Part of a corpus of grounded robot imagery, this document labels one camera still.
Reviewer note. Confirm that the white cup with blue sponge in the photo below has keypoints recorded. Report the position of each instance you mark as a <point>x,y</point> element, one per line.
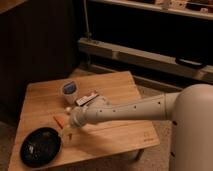
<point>69,92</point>

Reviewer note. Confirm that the wooden table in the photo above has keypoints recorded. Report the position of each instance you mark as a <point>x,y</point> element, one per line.
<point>43,102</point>

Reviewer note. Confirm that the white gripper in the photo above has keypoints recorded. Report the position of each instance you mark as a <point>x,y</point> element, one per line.
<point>67,131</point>

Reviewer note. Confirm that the black handle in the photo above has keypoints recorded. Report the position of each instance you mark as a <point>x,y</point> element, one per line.
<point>190,64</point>

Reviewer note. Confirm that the black ceramic bowl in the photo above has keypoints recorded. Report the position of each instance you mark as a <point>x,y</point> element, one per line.
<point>40,147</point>

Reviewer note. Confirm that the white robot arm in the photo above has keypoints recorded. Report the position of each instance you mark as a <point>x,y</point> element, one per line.
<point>191,114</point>

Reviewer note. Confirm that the long white shelf rail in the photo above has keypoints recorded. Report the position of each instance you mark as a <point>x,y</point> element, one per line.
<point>145,59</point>

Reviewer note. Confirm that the vertical metal pole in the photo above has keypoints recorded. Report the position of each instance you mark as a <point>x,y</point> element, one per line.
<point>88,33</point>

